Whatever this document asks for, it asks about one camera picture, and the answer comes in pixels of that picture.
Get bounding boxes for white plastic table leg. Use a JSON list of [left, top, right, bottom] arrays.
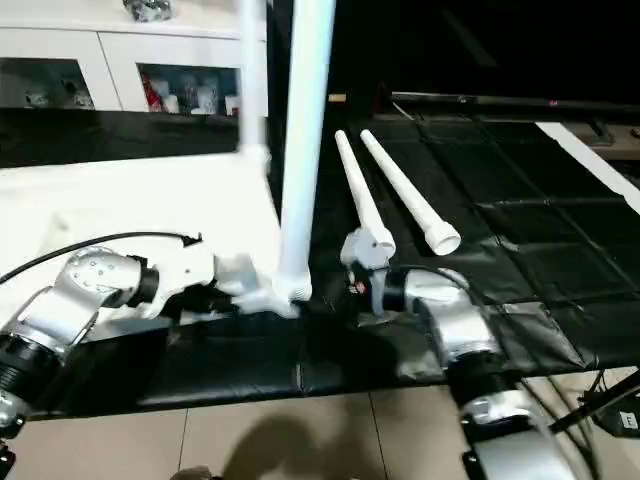
[[274, 0, 337, 303], [359, 129, 462, 257], [238, 0, 273, 173], [334, 130, 397, 269]]

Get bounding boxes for white plastic table top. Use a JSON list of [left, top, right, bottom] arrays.
[[0, 148, 313, 326]]

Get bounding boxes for black work mat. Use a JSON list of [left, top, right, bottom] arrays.
[[0, 105, 640, 416]]

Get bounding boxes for small white jar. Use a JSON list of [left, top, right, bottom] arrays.
[[196, 88, 221, 115]]

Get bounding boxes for small red bottle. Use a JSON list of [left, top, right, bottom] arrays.
[[144, 78, 163, 113]]

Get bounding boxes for small dark figurines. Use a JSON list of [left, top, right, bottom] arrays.
[[25, 88, 93, 109]]

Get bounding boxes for large black cabinet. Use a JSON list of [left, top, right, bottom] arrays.
[[268, 0, 640, 111]]

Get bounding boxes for white glass-door cabinet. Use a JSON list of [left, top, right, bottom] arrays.
[[0, 0, 269, 119]]

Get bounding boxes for small grey metal object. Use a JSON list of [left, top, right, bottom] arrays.
[[124, 0, 173, 23]]

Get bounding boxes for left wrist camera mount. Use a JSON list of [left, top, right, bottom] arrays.
[[140, 238, 217, 319]]

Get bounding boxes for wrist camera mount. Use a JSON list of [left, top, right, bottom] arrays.
[[140, 238, 217, 319], [342, 228, 397, 273]]

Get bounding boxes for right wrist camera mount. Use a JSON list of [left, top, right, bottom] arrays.
[[342, 228, 397, 273]]

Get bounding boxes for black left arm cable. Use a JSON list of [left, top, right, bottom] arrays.
[[0, 232, 203, 286]]

